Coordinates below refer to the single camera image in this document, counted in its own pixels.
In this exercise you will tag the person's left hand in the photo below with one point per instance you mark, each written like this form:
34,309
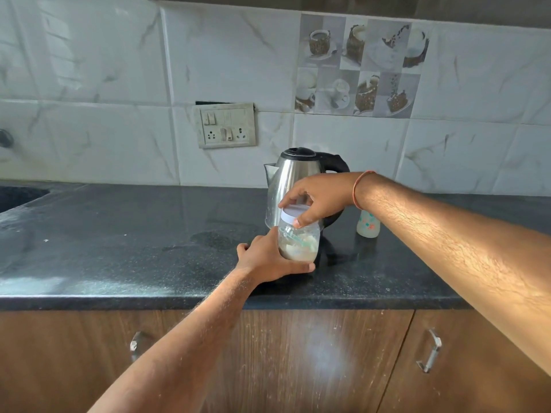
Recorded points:
261,260

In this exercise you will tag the person's right hand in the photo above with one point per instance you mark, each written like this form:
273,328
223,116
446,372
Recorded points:
323,197

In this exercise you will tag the person's left thumb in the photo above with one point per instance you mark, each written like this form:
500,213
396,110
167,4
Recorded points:
297,267

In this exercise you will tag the person's right thumb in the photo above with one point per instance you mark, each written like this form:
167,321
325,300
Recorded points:
308,215

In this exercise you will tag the white jar lid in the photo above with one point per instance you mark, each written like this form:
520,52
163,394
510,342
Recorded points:
295,212

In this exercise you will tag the clear plastic jar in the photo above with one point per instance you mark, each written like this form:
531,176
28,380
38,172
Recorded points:
298,241

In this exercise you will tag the person's left forearm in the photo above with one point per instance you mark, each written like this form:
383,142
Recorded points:
180,352

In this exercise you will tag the person's right forearm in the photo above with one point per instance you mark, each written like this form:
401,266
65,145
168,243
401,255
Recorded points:
465,249

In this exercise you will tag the stainless steel electric kettle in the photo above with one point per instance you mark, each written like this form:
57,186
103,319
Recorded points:
297,176

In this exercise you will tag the orange thread wristband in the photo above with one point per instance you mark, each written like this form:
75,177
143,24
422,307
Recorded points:
357,189

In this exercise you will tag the patterned baby bottle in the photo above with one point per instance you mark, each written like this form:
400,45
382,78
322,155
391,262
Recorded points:
368,224

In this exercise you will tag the brown wooden cabinet door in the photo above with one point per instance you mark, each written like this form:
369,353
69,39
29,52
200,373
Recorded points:
73,361
310,361
465,365

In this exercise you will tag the decorative coffee picture tile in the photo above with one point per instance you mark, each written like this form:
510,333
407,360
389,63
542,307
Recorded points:
361,66

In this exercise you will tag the black kitchen sink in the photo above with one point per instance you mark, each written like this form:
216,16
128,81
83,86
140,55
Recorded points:
19,196

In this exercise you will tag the white wall switch socket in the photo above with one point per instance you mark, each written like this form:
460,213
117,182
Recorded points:
227,125

